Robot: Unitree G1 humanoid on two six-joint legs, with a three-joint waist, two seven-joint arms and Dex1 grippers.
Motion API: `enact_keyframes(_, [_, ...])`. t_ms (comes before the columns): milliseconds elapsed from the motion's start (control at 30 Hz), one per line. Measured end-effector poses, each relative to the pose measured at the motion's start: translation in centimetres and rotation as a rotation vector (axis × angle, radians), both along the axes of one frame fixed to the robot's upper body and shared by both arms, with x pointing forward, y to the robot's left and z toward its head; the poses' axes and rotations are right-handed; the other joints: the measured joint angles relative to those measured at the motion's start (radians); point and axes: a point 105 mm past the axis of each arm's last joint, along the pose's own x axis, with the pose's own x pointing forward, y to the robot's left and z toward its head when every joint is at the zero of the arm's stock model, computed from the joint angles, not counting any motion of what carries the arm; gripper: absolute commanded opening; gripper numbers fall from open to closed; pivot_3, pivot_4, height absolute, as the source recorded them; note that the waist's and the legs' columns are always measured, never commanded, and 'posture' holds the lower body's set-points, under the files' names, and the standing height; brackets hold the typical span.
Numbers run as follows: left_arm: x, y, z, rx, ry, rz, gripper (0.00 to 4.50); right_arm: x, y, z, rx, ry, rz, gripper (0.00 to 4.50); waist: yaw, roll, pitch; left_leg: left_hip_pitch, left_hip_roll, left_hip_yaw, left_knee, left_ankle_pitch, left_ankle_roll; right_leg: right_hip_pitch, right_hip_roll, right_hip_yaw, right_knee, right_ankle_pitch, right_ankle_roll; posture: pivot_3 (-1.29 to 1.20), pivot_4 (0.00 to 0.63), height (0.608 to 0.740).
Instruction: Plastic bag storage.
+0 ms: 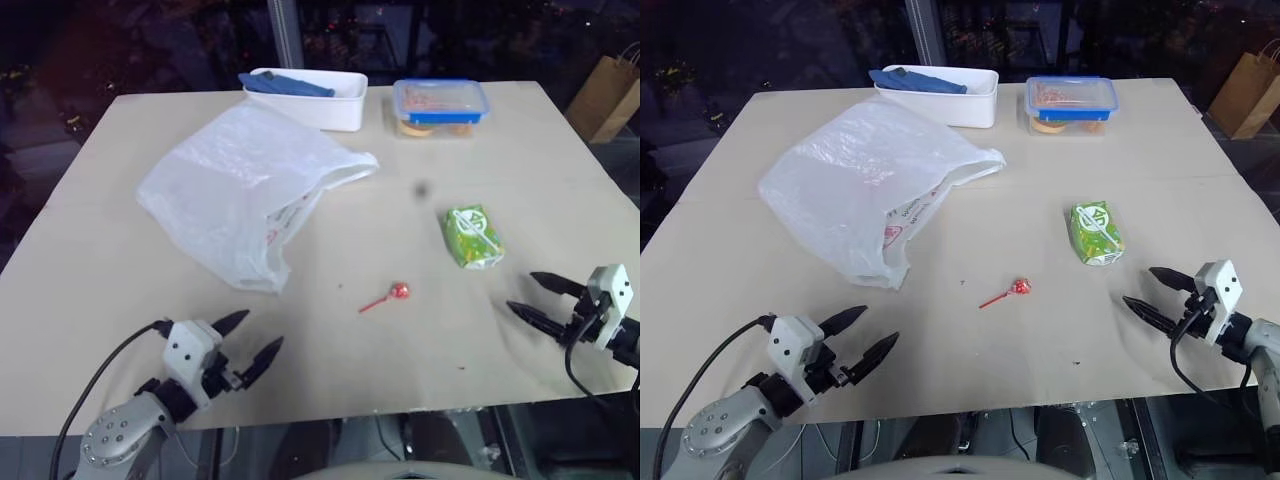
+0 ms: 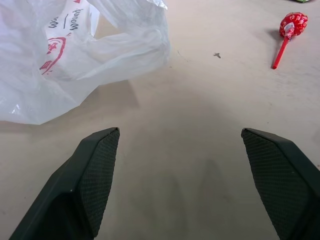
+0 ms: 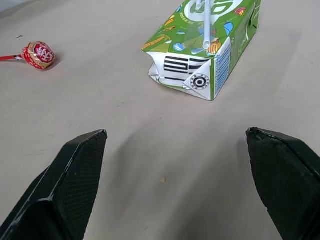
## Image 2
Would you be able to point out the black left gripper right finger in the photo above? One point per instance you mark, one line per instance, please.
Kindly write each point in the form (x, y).
(282, 180)

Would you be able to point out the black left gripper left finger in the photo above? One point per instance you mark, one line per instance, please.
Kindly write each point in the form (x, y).
(75, 190)

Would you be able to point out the white printed plastic bag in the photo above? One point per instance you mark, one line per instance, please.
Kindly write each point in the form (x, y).
(62, 57)

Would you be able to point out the small grey debris scrap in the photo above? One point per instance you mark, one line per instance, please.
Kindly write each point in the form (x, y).
(217, 54)

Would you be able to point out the red wrapped lollipop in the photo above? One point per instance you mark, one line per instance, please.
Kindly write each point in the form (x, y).
(291, 27)

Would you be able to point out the green packet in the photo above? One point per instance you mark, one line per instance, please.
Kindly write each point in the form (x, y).
(303, 1)

